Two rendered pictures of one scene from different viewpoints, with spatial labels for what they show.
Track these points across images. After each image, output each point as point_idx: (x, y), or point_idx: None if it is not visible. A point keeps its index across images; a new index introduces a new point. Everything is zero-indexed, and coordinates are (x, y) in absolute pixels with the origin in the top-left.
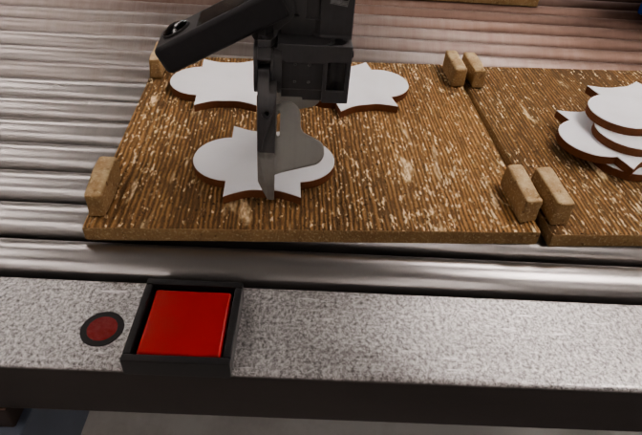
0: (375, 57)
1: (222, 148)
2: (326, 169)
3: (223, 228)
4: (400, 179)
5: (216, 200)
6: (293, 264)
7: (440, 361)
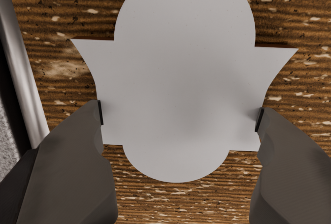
0: None
1: (215, 28)
2: (150, 173)
3: (22, 38)
4: (151, 220)
5: (85, 22)
6: (26, 112)
7: None
